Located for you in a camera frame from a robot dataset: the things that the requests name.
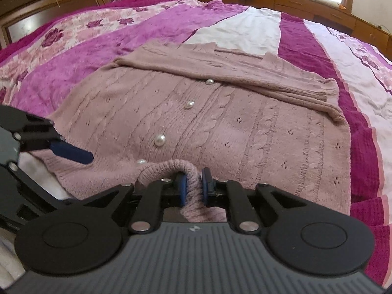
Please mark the purple pink floral bedspread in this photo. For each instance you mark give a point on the purple pink floral bedspread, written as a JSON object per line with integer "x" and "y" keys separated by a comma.
{"x": 133, "y": 238}

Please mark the long low wooden cabinet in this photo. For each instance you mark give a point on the long low wooden cabinet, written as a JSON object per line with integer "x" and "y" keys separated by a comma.
{"x": 338, "y": 19}

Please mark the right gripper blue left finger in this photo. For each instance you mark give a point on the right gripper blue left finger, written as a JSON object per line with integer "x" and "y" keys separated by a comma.
{"x": 181, "y": 184}

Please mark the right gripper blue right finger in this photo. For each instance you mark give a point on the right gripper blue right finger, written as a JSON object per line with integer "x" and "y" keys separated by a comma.
{"x": 208, "y": 186}

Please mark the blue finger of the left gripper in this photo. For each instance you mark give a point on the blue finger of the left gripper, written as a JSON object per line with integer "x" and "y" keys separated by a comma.
{"x": 71, "y": 152}

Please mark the dusty pink knit cardigan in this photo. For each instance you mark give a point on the dusty pink knit cardigan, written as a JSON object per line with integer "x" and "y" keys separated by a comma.
{"x": 165, "y": 108}

